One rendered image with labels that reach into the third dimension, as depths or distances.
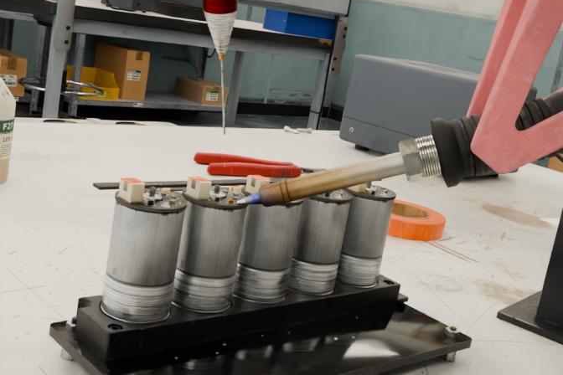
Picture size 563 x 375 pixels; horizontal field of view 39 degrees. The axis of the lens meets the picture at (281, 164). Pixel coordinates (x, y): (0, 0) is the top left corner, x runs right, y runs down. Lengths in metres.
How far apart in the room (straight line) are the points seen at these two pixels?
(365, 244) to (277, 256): 0.05
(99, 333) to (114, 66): 4.72
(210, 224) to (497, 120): 0.11
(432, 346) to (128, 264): 0.13
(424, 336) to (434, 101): 0.44
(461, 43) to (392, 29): 0.65
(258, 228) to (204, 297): 0.03
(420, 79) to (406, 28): 5.39
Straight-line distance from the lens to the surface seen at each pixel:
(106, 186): 0.29
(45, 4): 2.79
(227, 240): 0.29
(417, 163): 0.28
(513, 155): 0.27
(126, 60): 4.87
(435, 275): 0.46
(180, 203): 0.28
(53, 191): 0.50
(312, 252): 0.33
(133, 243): 0.27
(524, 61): 0.26
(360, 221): 0.34
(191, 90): 5.30
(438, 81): 0.76
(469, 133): 0.28
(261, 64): 6.04
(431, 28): 6.01
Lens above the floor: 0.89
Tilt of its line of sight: 12 degrees down
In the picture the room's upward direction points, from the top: 10 degrees clockwise
